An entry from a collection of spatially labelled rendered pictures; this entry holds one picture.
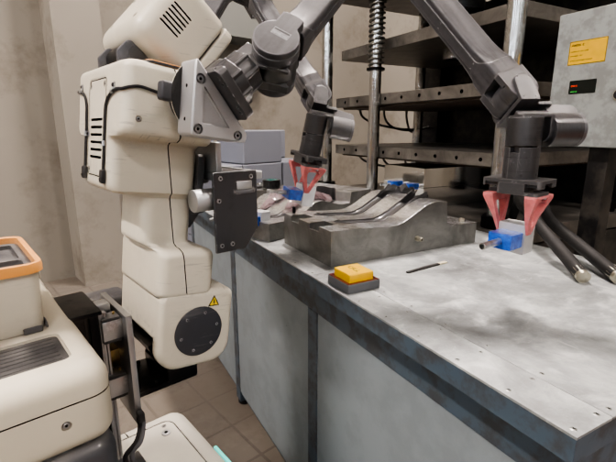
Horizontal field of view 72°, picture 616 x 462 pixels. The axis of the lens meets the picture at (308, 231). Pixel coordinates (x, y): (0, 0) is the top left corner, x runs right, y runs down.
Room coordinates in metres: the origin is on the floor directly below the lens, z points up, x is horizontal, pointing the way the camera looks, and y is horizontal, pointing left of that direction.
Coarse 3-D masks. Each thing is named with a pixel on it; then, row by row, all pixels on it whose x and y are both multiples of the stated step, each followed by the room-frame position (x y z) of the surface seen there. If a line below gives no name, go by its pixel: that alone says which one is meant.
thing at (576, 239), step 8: (560, 224) 1.13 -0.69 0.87; (560, 232) 1.10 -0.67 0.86; (568, 232) 1.07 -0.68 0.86; (568, 240) 1.05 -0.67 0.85; (576, 240) 1.03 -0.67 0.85; (576, 248) 1.01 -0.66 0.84; (584, 248) 0.99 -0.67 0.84; (592, 248) 0.97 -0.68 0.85; (584, 256) 0.98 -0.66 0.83; (592, 256) 0.95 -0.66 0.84; (600, 256) 0.94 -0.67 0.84; (592, 264) 0.94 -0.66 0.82; (600, 264) 0.91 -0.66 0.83; (608, 264) 0.90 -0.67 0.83; (608, 272) 0.88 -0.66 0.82
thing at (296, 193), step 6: (288, 186) 1.14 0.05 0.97; (300, 186) 1.14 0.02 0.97; (270, 192) 1.10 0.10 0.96; (276, 192) 1.11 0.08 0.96; (282, 192) 1.12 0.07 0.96; (288, 192) 1.11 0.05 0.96; (294, 192) 1.12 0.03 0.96; (300, 192) 1.12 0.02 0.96; (312, 192) 1.14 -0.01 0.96; (288, 198) 1.11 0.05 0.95; (294, 198) 1.12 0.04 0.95; (300, 198) 1.13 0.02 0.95; (306, 198) 1.13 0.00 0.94; (312, 198) 1.14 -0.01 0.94; (300, 204) 1.13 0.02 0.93; (306, 204) 1.13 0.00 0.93; (312, 204) 1.14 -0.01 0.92
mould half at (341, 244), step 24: (288, 216) 1.18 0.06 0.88; (336, 216) 1.17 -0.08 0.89; (360, 216) 1.18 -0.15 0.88; (408, 216) 1.10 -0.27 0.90; (432, 216) 1.13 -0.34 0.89; (288, 240) 1.18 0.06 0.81; (312, 240) 1.06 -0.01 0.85; (336, 240) 0.99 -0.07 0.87; (360, 240) 1.02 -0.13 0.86; (384, 240) 1.05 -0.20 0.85; (408, 240) 1.09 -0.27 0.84; (432, 240) 1.13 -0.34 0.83; (456, 240) 1.18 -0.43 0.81; (336, 264) 0.99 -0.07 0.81
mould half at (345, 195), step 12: (336, 192) 1.53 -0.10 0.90; (348, 192) 1.50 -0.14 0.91; (360, 192) 1.53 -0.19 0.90; (276, 204) 1.43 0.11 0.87; (324, 204) 1.39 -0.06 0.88; (336, 204) 1.43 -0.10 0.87; (348, 204) 1.48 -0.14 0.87; (264, 228) 1.23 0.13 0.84; (276, 228) 1.24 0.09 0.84; (264, 240) 1.23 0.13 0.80
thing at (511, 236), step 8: (504, 224) 0.76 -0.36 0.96; (512, 224) 0.75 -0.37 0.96; (520, 224) 0.74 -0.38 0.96; (496, 232) 0.73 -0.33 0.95; (504, 232) 0.73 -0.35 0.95; (512, 232) 0.73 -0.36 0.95; (520, 232) 0.73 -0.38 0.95; (488, 240) 0.74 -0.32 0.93; (496, 240) 0.71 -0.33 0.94; (504, 240) 0.72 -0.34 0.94; (512, 240) 0.71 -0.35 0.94; (520, 240) 0.73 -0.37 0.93; (528, 240) 0.74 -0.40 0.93; (480, 248) 0.69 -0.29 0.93; (496, 248) 0.77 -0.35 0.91; (504, 248) 0.71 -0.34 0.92; (512, 248) 0.71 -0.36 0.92; (520, 248) 0.73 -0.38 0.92; (528, 248) 0.74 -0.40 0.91
